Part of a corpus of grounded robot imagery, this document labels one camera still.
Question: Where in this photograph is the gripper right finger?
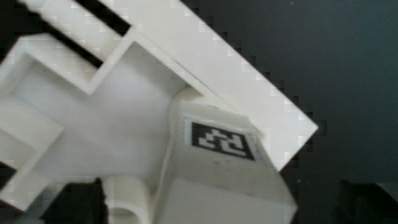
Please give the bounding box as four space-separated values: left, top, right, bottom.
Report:
335 180 398 224

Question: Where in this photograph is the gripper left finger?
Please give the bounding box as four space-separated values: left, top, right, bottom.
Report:
24 179 109 224

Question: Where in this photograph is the white leg block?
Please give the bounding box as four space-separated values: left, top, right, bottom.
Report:
154 89 298 224

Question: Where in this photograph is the white chair seat block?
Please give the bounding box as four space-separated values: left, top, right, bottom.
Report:
0 0 317 210

